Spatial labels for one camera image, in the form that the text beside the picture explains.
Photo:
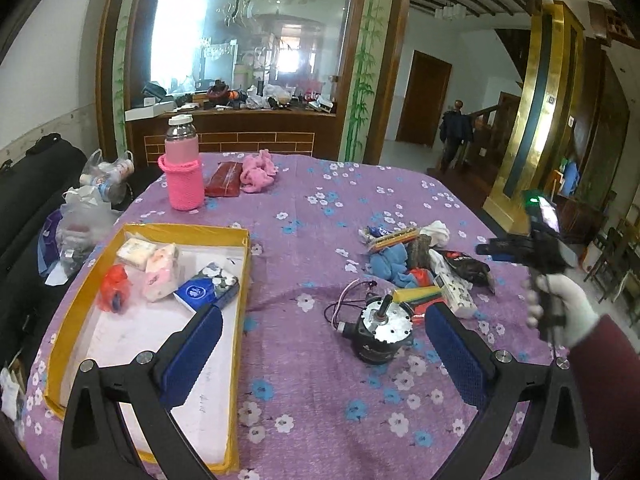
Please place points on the purple bag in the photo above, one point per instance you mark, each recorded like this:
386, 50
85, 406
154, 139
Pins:
50, 240

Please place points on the striped packet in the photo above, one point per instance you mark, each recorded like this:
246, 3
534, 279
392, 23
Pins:
400, 238

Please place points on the dark floral tissue pack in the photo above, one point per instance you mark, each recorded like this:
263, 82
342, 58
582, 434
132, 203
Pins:
222, 279

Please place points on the yellow cardboard box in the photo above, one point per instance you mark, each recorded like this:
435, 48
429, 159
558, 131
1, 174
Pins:
150, 232

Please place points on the red wallet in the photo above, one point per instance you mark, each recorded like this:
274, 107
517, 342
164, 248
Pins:
223, 180

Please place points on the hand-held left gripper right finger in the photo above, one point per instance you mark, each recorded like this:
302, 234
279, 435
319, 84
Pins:
457, 355

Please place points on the pink knit sleeve bottle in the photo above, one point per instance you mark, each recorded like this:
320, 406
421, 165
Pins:
185, 180

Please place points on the blue white patterned sock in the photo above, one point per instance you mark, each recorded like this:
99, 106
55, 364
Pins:
375, 233

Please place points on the gold pillar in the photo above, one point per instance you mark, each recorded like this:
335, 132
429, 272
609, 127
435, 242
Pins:
530, 110

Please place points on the brown wooden door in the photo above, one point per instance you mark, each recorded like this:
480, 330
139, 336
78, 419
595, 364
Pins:
422, 97

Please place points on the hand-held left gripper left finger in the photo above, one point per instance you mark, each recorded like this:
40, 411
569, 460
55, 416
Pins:
192, 355

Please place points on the pink floral tissue pack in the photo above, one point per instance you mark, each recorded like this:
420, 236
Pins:
161, 272

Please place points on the white cloth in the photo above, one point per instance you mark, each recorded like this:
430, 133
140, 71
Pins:
439, 261

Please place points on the wooden chair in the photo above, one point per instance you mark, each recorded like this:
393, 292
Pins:
612, 255

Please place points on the blue tissue pack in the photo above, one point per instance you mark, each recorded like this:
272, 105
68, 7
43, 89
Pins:
197, 294

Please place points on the glass partition with wooden frame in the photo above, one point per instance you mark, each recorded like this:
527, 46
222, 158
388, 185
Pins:
370, 60

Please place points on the cream tissue pack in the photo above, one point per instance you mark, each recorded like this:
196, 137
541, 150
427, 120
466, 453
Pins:
134, 253

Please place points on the person's right hand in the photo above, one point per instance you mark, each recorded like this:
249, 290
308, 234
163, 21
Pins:
577, 305

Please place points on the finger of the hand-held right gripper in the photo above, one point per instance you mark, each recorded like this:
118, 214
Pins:
500, 250

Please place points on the person's right forearm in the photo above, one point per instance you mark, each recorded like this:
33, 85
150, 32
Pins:
610, 400

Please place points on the blue cloth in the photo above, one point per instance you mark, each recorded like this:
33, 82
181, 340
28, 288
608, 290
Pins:
390, 261

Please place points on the red plastic item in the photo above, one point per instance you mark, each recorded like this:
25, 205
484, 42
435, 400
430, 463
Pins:
115, 290

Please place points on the wooden counter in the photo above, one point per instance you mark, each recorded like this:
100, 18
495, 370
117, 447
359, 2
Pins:
235, 135

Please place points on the black sofa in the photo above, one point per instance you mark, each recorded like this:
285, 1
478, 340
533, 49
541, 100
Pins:
30, 185

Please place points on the orange and blue sock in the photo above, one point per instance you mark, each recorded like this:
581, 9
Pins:
420, 277

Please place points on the clear plastic bag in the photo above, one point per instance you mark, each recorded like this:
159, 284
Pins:
107, 172

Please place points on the pink cloth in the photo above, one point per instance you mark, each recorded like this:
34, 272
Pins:
257, 172

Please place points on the black snack packet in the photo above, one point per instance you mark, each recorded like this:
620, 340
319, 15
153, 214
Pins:
465, 267

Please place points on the brown fuzzy cloth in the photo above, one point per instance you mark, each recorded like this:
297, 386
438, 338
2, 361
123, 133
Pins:
419, 252

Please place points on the white plastic bag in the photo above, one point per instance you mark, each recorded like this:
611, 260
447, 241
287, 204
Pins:
87, 215

